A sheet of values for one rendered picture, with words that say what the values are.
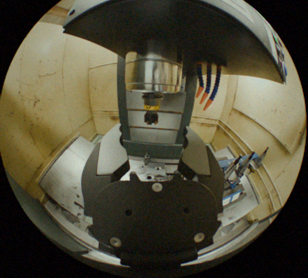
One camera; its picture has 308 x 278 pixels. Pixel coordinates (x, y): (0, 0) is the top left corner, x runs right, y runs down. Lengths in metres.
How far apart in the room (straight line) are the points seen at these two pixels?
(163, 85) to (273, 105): 0.99
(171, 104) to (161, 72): 0.55
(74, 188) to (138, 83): 1.01
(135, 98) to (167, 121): 0.33
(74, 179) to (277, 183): 1.79
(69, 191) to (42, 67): 1.15
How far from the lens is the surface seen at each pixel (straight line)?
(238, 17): 0.15
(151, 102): 0.25
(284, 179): 1.04
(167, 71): 0.20
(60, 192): 1.07
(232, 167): 0.34
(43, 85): 1.09
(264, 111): 1.06
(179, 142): 0.97
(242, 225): 1.25
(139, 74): 0.20
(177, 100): 0.72
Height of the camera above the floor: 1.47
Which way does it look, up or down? 28 degrees down
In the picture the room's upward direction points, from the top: 3 degrees clockwise
